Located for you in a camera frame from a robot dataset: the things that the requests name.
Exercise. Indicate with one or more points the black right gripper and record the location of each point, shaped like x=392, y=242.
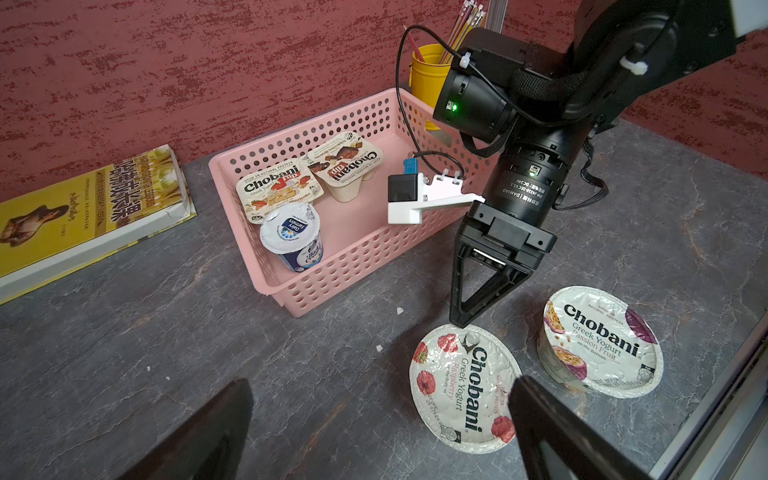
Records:
x=503, y=233

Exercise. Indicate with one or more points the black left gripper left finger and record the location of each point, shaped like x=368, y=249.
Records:
x=209, y=445

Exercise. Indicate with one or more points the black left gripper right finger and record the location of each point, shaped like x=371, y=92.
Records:
x=557, y=444

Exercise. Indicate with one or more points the Chobani raspberry yogurt tub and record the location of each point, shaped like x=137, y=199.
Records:
x=460, y=380

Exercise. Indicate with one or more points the Chobani Flip chocolate yogurt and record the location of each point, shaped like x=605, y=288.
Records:
x=343, y=163

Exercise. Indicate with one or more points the small Dairy Farmers yogurt cup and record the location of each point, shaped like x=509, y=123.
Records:
x=292, y=232

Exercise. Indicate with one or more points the Chobani Flip strawberry yogurt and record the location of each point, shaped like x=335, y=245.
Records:
x=266, y=190

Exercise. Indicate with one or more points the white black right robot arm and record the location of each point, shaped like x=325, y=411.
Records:
x=536, y=110

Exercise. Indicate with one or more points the Chobani passion fruit yogurt tub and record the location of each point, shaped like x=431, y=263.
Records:
x=592, y=340

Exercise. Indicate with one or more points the pink plastic basket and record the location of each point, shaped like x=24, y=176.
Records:
x=356, y=235

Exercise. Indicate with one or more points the yellow metal pencil cup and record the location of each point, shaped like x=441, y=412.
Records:
x=428, y=73

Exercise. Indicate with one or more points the single red pencil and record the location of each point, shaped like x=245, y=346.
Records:
x=415, y=48

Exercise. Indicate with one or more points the bundle of coloured pencils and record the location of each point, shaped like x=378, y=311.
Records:
x=472, y=15

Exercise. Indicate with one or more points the yellow book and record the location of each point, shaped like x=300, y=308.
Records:
x=52, y=232

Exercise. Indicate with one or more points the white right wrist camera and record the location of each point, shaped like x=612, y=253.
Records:
x=411, y=194

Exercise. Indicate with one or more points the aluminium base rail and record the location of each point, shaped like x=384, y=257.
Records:
x=725, y=437

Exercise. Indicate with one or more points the right aluminium corner post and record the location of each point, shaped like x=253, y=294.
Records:
x=496, y=14

